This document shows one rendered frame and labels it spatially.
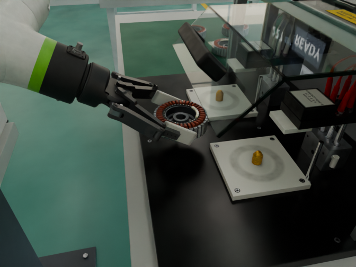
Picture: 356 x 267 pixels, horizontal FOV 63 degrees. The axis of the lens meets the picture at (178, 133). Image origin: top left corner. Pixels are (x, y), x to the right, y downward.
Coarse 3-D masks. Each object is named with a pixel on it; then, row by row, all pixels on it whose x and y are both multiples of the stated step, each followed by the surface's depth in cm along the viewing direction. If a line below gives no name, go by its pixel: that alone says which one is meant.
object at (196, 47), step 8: (184, 24) 37; (184, 32) 36; (192, 32) 34; (184, 40) 35; (192, 40) 33; (200, 40) 32; (192, 48) 32; (200, 48) 31; (192, 56) 31; (200, 56) 30; (208, 56) 30; (200, 64) 30; (208, 64) 30; (216, 64) 30; (208, 72) 31; (216, 72) 31; (224, 72) 31; (216, 80) 31
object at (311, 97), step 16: (288, 96) 52; (304, 96) 51; (320, 96) 51; (272, 112) 54; (288, 112) 52; (304, 112) 48; (320, 112) 48; (336, 112) 50; (352, 112) 51; (288, 128) 50; (304, 128) 50; (336, 144) 55
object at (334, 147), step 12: (312, 132) 58; (324, 132) 58; (336, 132) 58; (312, 144) 59; (324, 144) 55; (348, 144) 55; (312, 156) 59; (324, 156) 55; (348, 156) 56; (324, 168) 57; (336, 168) 58
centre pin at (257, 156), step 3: (258, 150) 56; (255, 153) 56; (258, 153) 56; (261, 153) 56; (255, 156) 56; (258, 156) 56; (261, 156) 56; (252, 159) 57; (255, 159) 56; (258, 159) 56; (261, 159) 56; (252, 162) 57; (255, 162) 57; (258, 162) 56; (261, 162) 57
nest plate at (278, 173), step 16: (224, 144) 62; (240, 144) 62; (256, 144) 62; (272, 144) 62; (224, 160) 58; (240, 160) 58; (272, 160) 58; (288, 160) 58; (224, 176) 55; (240, 176) 54; (256, 176) 54; (272, 176) 54; (288, 176) 54; (304, 176) 54; (240, 192) 51; (256, 192) 51; (272, 192) 52
